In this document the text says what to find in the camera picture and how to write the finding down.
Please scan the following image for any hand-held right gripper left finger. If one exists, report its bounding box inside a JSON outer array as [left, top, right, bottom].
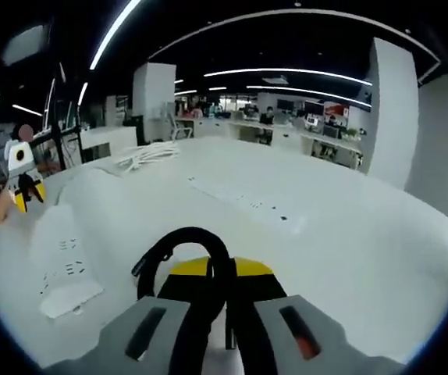
[[44, 256, 225, 375]]

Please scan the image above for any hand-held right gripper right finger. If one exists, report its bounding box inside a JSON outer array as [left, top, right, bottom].
[[227, 255, 408, 375]]

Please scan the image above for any black charger cable coil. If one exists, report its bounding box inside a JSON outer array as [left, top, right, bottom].
[[130, 227, 237, 352]]

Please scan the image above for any white desk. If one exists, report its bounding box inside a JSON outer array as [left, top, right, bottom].
[[0, 136, 448, 370]]

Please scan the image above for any black monitor stand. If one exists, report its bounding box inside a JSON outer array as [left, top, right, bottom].
[[43, 62, 84, 167]]

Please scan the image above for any white office chair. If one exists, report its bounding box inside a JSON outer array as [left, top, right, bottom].
[[166, 102, 197, 141]]

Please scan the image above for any row of office desks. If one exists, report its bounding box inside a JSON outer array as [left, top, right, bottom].
[[192, 115, 365, 169]]

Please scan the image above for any white cable bundle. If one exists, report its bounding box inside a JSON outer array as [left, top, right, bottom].
[[113, 141, 181, 173]]

